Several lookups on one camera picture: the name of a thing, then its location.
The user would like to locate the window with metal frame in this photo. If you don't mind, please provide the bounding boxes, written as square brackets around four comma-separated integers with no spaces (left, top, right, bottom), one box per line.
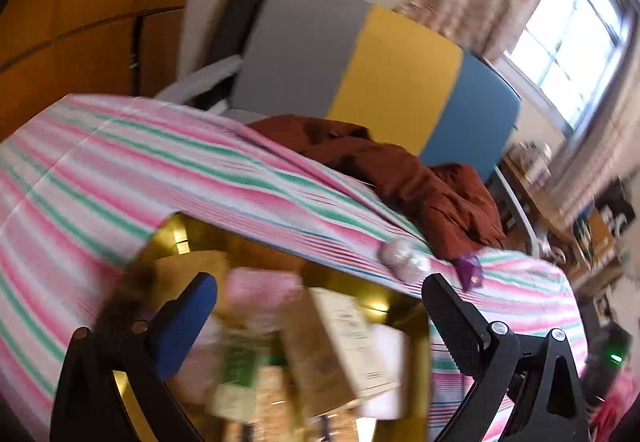
[497,0,630,146]

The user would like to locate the white foam block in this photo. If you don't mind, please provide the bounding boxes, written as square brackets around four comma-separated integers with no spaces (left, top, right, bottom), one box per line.
[359,324,410,420]

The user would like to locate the white carton on table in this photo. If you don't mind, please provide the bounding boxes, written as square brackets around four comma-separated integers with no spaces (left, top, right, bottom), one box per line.
[521,141,552,184]

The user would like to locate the gold metal tin box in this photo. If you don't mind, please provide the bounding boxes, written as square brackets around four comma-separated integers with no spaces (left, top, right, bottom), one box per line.
[96,214,432,441]

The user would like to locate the purple snack packet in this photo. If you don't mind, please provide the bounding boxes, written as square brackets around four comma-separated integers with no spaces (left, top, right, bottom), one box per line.
[454,254,484,292]

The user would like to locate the striped pink green bedsheet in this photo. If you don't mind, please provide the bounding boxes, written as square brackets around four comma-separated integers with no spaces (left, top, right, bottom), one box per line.
[0,93,589,442]

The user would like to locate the wooden bedside table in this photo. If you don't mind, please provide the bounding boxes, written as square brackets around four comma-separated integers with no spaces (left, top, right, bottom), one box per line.
[499,156,579,273]

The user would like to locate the grey yellow blue headboard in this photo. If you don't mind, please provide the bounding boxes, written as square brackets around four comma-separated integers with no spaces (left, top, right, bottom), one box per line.
[230,0,521,180]

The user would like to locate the green white small box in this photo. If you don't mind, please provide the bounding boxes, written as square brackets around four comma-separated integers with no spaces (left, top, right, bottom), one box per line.
[206,329,272,424]

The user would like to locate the pink hair roller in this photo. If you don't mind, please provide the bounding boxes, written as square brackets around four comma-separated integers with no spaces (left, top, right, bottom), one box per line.
[224,268,303,318]

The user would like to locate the beige cardboard box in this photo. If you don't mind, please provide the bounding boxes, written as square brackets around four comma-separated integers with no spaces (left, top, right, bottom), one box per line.
[280,287,398,417]

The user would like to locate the cluttered wooden shelf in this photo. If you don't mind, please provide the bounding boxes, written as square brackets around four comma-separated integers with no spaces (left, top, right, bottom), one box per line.
[567,176,639,287]

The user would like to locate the black rolled mat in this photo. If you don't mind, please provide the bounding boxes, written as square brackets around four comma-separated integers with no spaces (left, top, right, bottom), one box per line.
[205,0,265,65]

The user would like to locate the beige curtain right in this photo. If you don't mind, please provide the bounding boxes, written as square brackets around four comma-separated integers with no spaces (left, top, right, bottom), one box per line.
[548,41,639,224]

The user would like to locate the dark red jacket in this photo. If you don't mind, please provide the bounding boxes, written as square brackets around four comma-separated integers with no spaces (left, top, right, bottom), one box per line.
[250,115,506,261]

